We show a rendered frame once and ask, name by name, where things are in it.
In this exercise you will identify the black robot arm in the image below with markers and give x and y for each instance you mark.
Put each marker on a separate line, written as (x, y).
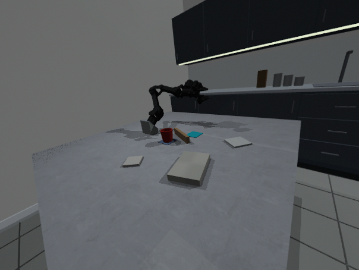
(157, 113)

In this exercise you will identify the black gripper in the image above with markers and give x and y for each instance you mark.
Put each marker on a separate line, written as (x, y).
(194, 92)

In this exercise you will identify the grey flat square panel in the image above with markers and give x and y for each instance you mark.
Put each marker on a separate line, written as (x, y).
(238, 142)

